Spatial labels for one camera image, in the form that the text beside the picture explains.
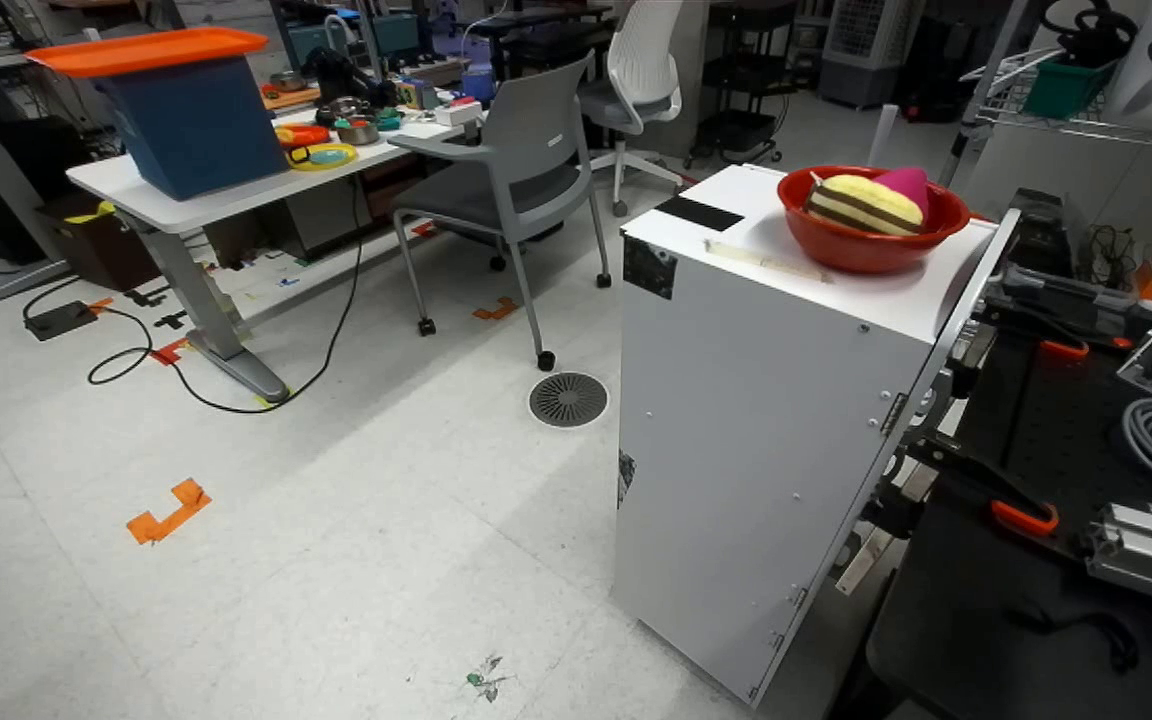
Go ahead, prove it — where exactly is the white metal cabinet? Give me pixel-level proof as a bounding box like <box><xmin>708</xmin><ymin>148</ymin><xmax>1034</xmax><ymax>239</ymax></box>
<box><xmin>606</xmin><ymin>161</ymin><xmax>1024</xmax><ymax>707</ymax></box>

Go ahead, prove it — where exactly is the black power adapter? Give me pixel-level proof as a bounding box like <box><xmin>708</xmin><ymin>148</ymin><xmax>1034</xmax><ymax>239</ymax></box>
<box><xmin>25</xmin><ymin>298</ymin><xmax>104</xmax><ymax>345</ymax></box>

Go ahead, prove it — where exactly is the white small box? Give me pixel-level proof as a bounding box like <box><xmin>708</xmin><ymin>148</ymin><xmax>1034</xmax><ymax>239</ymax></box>
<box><xmin>428</xmin><ymin>93</ymin><xmax>486</xmax><ymax>136</ymax></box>

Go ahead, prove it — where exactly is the green plastic bin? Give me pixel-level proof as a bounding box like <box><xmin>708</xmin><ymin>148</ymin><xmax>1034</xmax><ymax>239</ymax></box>
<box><xmin>1020</xmin><ymin>57</ymin><xmax>1118</xmax><ymax>124</ymax></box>

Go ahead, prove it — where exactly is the white office desk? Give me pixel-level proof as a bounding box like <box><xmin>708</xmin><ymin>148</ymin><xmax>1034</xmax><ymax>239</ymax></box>
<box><xmin>62</xmin><ymin>113</ymin><xmax>486</xmax><ymax>404</ymax></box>

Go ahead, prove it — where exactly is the black clamp orange handle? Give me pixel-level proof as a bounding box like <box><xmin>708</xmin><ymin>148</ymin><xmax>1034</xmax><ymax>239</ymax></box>
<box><xmin>907</xmin><ymin>434</ymin><xmax>1065</xmax><ymax>544</ymax></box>
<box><xmin>988</xmin><ymin>263</ymin><xmax>1140</xmax><ymax>368</ymax></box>

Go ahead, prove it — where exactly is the magenta soft toy object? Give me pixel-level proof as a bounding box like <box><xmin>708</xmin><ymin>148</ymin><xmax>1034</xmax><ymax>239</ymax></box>
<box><xmin>875</xmin><ymin>164</ymin><xmax>936</xmax><ymax>215</ymax></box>

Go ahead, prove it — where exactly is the white office chair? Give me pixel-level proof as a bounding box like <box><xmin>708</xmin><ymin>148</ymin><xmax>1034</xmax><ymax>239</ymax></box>
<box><xmin>579</xmin><ymin>0</ymin><xmax>687</xmax><ymax>215</ymax></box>

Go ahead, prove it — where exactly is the black strap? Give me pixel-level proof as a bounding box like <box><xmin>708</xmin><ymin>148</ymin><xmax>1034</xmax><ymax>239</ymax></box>
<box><xmin>1000</xmin><ymin>605</ymin><xmax>1145</xmax><ymax>678</ymax></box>

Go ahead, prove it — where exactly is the round black floor cover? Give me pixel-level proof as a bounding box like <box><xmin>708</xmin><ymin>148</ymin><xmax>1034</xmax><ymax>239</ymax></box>
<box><xmin>525</xmin><ymin>368</ymin><xmax>613</xmax><ymax>434</ymax></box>

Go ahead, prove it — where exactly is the aluminium extrusion rail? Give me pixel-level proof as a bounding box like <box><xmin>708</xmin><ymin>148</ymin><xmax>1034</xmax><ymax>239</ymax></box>
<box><xmin>1085</xmin><ymin>500</ymin><xmax>1152</xmax><ymax>617</ymax></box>

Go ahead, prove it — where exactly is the black floor cable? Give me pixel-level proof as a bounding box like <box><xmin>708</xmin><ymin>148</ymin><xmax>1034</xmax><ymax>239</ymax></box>
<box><xmin>83</xmin><ymin>185</ymin><xmax>366</xmax><ymax>421</ymax></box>

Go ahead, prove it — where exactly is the black work table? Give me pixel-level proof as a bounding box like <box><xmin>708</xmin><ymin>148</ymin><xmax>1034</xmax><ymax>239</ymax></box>
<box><xmin>863</xmin><ymin>316</ymin><xmax>1152</xmax><ymax>720</ymax></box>

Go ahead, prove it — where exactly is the blue storage bin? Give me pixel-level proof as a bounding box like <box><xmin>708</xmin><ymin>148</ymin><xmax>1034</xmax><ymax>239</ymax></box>
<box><xmin>90</xmin><ymin>53</ymin><xmax>293</xmax><ymax>205</ymax></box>

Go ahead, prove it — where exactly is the grey office chair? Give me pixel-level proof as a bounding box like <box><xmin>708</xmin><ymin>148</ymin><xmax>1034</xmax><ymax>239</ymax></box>
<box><xmin>389</xmin><ymin>53</ymin><xmax>616</xmax><ymax>376</ymax></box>

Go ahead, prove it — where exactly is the yellow green toy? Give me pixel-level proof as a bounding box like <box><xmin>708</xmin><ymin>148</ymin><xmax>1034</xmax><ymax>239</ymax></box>
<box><xmin>284</xmin><ymin>136</ymin><xmax>360</xmax><ymax>171</ymax></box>

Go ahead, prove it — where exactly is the orange bin lid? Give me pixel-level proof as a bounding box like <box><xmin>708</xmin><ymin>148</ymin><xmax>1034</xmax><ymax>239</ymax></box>
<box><xmin>25</xmin><ymin>24</ymin><xmax>273</xmax><ymax>82</ymax></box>

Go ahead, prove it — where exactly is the red plastic bowl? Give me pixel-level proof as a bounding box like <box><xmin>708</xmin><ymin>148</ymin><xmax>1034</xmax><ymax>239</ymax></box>
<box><xmin>772</xmin><ymin>164</ymin><xmax>976</xmax><ymax>282</ymax></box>

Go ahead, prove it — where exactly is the large orange tape mark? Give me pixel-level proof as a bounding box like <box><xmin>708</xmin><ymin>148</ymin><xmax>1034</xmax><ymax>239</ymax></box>
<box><xmin>125</xmin><ymin>476</ymin><xmax>216</xmax><ymax>548</ymax></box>

